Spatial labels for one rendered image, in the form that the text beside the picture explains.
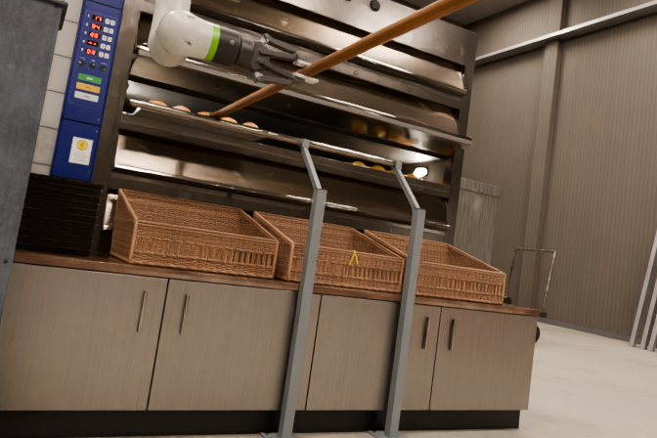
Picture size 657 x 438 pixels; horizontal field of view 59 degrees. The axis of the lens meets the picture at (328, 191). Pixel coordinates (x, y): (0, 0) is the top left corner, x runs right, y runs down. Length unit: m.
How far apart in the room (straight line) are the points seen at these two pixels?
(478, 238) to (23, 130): 7.77
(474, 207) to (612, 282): 2.67
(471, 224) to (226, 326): 6.76
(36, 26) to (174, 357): 1.18
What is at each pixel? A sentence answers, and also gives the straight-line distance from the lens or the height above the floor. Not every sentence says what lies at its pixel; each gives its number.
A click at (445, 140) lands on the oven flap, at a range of 3.18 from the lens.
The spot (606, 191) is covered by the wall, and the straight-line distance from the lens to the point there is 10.43.
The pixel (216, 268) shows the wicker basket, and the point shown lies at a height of 0.60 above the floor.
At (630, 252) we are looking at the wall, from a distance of 10.04.
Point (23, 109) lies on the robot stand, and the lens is 1.46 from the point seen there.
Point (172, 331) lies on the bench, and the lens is 2.13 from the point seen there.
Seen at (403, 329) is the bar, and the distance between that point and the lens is 2.47.
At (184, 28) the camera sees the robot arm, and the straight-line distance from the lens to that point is 1.46.
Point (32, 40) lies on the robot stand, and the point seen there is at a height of 1.09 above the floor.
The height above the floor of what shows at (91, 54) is 1.38.
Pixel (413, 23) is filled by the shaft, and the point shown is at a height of 1.18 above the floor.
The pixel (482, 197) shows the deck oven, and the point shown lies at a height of 1.80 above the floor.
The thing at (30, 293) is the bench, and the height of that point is 0.46.
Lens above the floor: 0.72
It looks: 6 degrees up
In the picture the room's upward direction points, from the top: 8 degrees clockwise
